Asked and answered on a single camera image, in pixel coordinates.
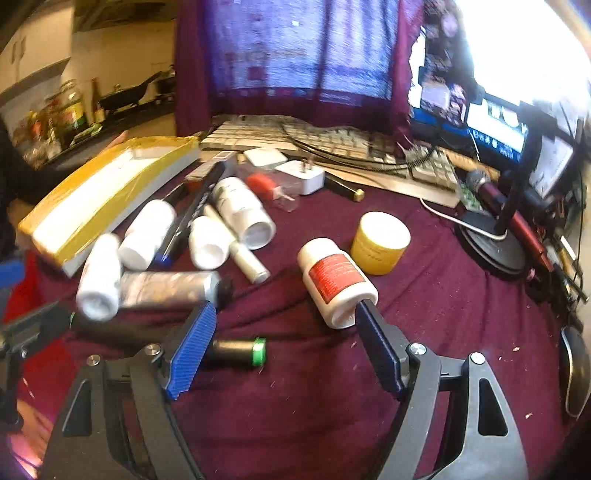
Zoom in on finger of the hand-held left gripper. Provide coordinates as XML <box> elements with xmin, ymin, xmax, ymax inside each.
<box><xmin>0</xmin><ymin>259</ymin><xmax>25</xmax><ymax>291</ymax></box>
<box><xmin>0</xmin><ymin>302</ymin><xmax>77</xmax><ymax>430</ymax></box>

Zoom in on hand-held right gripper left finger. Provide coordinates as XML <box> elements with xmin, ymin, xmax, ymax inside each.
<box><xmin>41</xmin><ymin>301</ymin><xmax>218</xmax><ymax>480</ymax></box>

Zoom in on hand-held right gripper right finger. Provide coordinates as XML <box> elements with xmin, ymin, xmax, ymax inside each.
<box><xmin>355</xmin><ymin>300</ymin><xmax>529</xmax><ymax>480</ymax></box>

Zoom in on black cylinder green ring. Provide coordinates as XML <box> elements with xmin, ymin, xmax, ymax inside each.
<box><xmin>210</xmin><ymin>338</ymin><xmax>267</xmax><ymax>368</ymax></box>

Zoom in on silver tube black cap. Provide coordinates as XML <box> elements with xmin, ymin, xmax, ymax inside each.
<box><xmin>117</xmin><ymin>270</ymin><xmax>234</xmax><ymax>310</ymax></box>

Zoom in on plain white bottle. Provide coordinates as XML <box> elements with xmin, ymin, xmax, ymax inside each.
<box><xmin>75</xmin><ymin>233</ymin><xmax>123</xmax><ymax>322</ymax></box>
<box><xmin>117</xmin><ymin>199</ymin><xmax>177</xmax><ymax>271</ymax></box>

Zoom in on white bottle red label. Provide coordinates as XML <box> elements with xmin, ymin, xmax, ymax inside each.
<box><xmin>297</xmin><ymin>237</ymin><xmax>379</xmax><ymax>329</ymax></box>

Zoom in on yellow jar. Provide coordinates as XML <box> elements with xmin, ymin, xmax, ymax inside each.
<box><xmin>350</xmin><ymin>211</ymin><xmax>411</xmax><ymax>276</ymax></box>

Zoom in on slim white tube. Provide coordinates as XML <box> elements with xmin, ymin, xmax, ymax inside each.
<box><xmin>203</xmin><ymin>204</ymin><xmax>271</xmax><ymax>284</ymax></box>

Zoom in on small white bottle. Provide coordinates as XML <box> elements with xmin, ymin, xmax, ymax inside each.
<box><xmin>188</xmin><ymin>216</ymin><xmax>230</xmax><ymax>271</ymax></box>

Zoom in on black marker blue cap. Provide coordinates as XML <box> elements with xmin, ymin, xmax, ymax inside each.
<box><xmin>154</xmin><ymin>161</ymin><xmax>227</xmax><ymax>268</ymax></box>

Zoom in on white bottle green label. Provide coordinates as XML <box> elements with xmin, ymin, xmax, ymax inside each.
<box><xmin>212</xmin><ymin>178</ymin><xmax>277</xmax><ymax>250</ymax></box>

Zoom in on red item clear package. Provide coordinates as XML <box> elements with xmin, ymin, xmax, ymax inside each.
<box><xmin>245</xmin><ymin>172</ymin><xmax>301</xmax><ymax>213</ymax></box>

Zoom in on grey carton red end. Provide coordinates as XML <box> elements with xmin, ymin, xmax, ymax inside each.
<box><xmin>191</xmin><ymin>150</ymin><xmax>238</xmax><ymax>182</ymax></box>

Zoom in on maroon tablecloth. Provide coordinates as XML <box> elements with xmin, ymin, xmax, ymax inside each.
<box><xmin>14</xmin><ymin>171</ymin><xmax>591</xmax><ymax>480</ymax></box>

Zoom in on assorted condiment bottles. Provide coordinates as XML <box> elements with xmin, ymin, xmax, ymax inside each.
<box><xmin>11</xmin><ymin>108</ymin><xmax>63</xmax><ymax>162</ymax></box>

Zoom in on black desk stand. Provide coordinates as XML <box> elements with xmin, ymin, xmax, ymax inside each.
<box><xmin>455</xmin><ymin>99</ymin><xmax>561</xmax><ymax>278</ymax></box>

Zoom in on glass oil jar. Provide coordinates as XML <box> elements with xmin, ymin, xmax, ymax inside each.
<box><xmin>58</xmin><ymin>79</ymin><xmax>86</xmax><ymax>134</ymax></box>

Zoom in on green pill blister pack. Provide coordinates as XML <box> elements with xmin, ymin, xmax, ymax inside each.
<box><xmin>457</xmin><ymin>182</ymin><xmax>481</xmax><ymax>208</ymax></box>

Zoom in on black kitchen counter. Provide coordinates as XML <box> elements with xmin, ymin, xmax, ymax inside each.
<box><xmin>18</xmin><ymin>92</ymin><xmax>176</xmax><ymax>162</ymax></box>

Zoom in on white charger plug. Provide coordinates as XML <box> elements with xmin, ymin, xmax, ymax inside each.
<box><xmin>276</xmin><ymin>157</ymin><xmax>326</xmax><ymax>195</ymax></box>

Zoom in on dark sauce bottle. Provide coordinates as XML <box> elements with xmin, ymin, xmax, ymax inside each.
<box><xmin>91</xmin><ymin>78</ymin><xmax>106</xmax><ymax>123</ymax></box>

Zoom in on red microphone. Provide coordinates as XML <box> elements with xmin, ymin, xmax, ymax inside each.
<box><xmin>465</xmin><ymin>168</ymin><xmax>561</xmax><ymax>273</ymax></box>

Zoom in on black computer mouse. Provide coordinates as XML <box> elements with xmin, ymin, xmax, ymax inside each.
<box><xmin>560</xmin><ymin>325</ymin><xmax>591</xmax><ymax>418</ymax></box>

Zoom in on white flat box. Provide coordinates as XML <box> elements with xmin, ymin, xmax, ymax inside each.
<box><xmin>243</xmin><ymin>147</ymin><xmax>288</xmax><ymax>168</ymax></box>

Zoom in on black wok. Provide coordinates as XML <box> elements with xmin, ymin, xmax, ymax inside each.
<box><xmin>99</xmin><ymin>71</ymin><xmax>162</xmax><ymax>112</ymax></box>

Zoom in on beige keyboard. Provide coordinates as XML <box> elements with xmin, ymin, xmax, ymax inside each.
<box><xmin>201</xmin><ymin>117</ymin><xmax>460</xmax><ymax>190</ymax></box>

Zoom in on steel pot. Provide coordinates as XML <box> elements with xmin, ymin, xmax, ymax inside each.
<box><xmin>154</xmin><ymin>65</ymin><xmax>176</xmax><ymax>95</ymax></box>

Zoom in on computer monitor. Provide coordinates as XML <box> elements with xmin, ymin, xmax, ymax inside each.
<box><xmin>409</xmin><ymin>14</ymin><xmax>532</xmax><ymax>158</ymax></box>

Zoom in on purple cloth over monitor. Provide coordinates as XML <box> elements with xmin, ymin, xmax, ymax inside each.
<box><xmin>173</xmin><ymin>0</ymin><xmax>426</xmax><ymax>137</ymax></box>

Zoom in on white cable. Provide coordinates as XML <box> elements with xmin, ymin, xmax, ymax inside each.
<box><xmin>420</xmin><ymin>198</ymin><xmax>509</xmax><ymax>241</ymax></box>

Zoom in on coiled keyboard cable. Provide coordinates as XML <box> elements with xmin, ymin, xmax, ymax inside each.
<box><xmin>399</xmin><ymin>138</ymin><xmax>432</xmax><ymax>169</ymax></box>

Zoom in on black braided cable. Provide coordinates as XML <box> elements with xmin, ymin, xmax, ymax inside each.
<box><xmin>281</xmin><ymin>122</ymin><xmax>444</xmax><ymax>174</ymax></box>

